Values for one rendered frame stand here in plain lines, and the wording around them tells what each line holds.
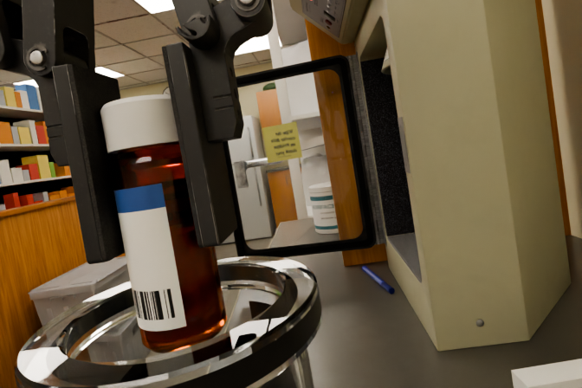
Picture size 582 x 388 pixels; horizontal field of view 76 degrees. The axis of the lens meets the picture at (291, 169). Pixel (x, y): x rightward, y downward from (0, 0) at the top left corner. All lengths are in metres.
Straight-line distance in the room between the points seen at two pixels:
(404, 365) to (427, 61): 0.36
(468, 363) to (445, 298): 0.07
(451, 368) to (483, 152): 0.25
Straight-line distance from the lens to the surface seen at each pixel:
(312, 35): 0.87
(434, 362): 0.53
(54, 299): 2.64
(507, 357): 0.55
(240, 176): 0.80
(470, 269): 0.52
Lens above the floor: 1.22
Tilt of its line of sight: 3 degrees down
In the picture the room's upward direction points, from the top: 9 degrees counter-clockwise
